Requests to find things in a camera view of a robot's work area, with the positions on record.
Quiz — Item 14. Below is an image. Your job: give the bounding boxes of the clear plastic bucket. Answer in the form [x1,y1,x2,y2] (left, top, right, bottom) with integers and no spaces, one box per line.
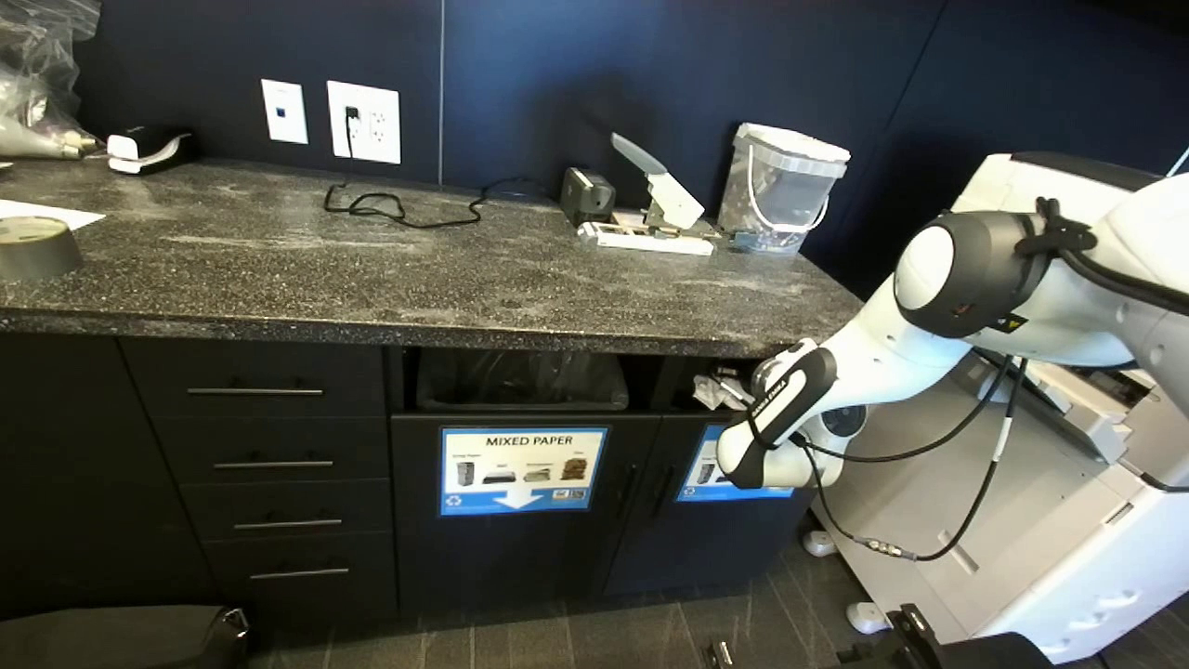
[716,117,854,260]

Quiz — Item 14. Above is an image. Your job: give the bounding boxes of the small white wall plate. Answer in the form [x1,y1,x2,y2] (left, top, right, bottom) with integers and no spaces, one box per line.
[258,73,314,149]

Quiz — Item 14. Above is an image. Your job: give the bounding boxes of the large white printer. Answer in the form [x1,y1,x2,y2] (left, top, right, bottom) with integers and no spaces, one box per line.
[812,149,1189,666]

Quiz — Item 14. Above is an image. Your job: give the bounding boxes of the silver drawer handle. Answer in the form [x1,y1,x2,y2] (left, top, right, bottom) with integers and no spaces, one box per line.
[181,382,327,402]
[214,455,337,475]
[231,516,351,536]
[246,564,352,583]

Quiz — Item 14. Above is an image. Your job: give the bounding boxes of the clear plastic bag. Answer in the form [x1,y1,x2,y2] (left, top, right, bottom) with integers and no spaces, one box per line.
[0,0,105,163]

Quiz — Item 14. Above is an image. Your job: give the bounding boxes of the mixed paper sign down arrow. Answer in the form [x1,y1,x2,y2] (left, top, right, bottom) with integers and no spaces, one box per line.
[440,422,610,521]

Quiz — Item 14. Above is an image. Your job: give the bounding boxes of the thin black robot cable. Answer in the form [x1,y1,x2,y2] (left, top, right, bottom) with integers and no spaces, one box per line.
[791,349,1012,467]

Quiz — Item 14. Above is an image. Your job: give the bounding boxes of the mixed paper sign up arrow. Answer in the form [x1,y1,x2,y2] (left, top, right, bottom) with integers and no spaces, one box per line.
[673,422,794,506]

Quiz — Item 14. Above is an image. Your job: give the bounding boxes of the flat white paper sheet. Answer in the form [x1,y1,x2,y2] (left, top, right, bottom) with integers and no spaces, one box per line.
[0,195,113,237]

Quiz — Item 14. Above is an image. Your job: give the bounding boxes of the black rounded case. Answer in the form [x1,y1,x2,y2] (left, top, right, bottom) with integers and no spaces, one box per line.
[0,600,258,669]

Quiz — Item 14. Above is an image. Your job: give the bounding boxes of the dark grey round dish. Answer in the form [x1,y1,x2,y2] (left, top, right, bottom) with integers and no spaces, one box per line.
[0,211,85,282]

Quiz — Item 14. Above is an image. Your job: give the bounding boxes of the black recycling bin lid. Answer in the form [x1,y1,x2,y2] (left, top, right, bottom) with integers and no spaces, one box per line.
[0,152,871,623]

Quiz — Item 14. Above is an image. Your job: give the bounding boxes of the thin black power cable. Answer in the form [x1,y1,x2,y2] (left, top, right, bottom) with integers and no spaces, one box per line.
[325,174,563,235]

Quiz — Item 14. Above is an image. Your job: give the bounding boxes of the large white wall outlet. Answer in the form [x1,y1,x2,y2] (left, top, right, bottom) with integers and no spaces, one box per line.
[325,79,404,167]

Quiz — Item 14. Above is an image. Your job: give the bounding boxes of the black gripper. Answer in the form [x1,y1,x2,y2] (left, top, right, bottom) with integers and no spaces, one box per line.
[737,349,791,412]

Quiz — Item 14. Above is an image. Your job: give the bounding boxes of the small black box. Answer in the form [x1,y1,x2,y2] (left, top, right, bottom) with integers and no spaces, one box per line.
[559,163,622,225]

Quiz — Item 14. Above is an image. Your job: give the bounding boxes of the black robot cable with connector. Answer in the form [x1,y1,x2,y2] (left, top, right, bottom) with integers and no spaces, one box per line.
[791,349,1031,564]

